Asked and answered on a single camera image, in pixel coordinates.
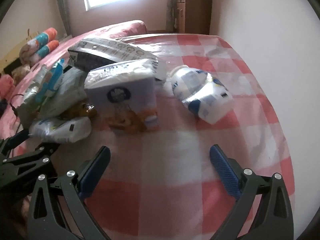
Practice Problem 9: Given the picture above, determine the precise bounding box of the blue snack bag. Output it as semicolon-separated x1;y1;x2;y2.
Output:
35;59;65;106

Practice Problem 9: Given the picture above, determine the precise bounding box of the yellow brown snack wrapper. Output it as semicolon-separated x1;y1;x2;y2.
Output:
59;101;97;120

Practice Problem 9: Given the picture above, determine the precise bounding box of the white tissue pack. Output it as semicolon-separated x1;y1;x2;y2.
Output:
84;59;159;134

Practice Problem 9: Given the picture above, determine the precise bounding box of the silver black long package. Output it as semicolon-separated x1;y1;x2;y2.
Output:
68;37;167;82

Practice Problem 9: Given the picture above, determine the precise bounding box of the white Magicday bottle pouch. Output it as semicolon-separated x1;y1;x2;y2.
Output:
170;65;234;125

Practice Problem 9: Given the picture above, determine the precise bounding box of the grey barcode foil bag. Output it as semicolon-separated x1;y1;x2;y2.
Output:
38;67;87;120

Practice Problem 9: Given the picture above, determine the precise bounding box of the pink pillow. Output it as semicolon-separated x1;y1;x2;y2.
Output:
0;74;15;99

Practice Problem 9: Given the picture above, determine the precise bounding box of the red checkered plastic tablecloth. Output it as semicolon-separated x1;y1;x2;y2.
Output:
15;33;296;240

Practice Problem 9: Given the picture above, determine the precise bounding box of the wooden headboard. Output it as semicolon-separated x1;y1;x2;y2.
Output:
1;29;40;75

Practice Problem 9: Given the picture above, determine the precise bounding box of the upper rolled bolster pillow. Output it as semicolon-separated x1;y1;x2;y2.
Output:
19;28;57;63

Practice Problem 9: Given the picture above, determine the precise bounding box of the rolled bolster pillow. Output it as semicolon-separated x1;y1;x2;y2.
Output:
28;40;59;67
19;28;57;63

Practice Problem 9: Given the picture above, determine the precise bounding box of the lower rolled bolster pillow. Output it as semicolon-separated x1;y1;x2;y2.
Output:
28;40;59;67

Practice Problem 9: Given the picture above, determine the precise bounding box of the brown wooden cabinet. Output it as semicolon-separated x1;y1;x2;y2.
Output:
175;0;213;35

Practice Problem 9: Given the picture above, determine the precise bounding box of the black charger with cable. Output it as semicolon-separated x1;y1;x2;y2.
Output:
1;94;23;134

